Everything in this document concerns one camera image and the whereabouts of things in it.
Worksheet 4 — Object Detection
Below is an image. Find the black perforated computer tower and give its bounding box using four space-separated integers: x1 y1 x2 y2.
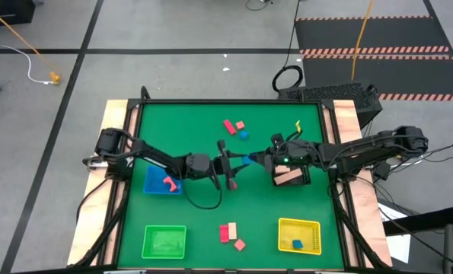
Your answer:
278 81 384 129

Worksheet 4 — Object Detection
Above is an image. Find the green plastic basket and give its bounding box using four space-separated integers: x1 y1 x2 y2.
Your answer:
141 225 187 260

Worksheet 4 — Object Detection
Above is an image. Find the thin black cable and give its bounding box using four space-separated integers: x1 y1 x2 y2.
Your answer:
244 0 274 12

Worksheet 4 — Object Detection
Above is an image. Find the white paper sheet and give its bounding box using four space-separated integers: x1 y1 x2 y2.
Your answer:
378 202 412 264

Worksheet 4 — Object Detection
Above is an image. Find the black box on floor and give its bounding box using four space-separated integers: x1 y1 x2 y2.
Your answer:
0 0 37 28

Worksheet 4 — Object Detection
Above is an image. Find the long peach block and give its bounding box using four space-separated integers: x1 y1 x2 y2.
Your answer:
274 168 304 186

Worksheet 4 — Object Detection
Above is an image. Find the green table mat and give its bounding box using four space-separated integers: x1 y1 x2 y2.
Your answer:
117 102 346 269

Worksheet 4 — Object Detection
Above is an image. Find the black plastic basket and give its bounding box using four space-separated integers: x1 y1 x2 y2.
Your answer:
271 164 313 188

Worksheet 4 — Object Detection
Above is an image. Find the black power adapter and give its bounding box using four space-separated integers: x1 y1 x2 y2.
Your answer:
373 161 392 181

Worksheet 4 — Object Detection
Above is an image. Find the coiled black cable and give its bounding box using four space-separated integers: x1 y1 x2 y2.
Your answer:
272 0 305 93

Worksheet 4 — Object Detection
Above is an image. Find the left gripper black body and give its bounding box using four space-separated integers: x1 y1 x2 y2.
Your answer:
210 153 231 180

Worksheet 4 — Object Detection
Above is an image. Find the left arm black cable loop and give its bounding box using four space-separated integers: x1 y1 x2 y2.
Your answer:
180 167 224 211

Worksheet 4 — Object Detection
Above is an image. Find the blue plastic basket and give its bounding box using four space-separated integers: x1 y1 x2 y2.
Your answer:
142 165 183 196

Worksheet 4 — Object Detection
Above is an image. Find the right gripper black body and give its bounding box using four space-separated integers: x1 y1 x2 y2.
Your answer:
265 142 305 174

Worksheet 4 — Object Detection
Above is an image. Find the black mat with striped edge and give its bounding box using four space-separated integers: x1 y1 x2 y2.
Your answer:
301 55 453 102
294 15 453 57

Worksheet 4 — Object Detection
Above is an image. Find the yellow plastic basket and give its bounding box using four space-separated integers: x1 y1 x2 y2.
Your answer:
277 218 322 256

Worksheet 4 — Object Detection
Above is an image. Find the black metal beam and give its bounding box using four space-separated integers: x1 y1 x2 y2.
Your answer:
381 205 453 237

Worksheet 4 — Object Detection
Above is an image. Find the white cable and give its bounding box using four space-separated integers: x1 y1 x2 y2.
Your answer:
0 0 54 85

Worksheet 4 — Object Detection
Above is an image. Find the yellow extension cable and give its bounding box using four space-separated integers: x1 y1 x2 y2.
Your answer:
350 0 376 82
0 2 62 86

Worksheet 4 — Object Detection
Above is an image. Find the orange-red arch block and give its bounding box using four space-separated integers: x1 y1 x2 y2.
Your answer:
162 176 179 193

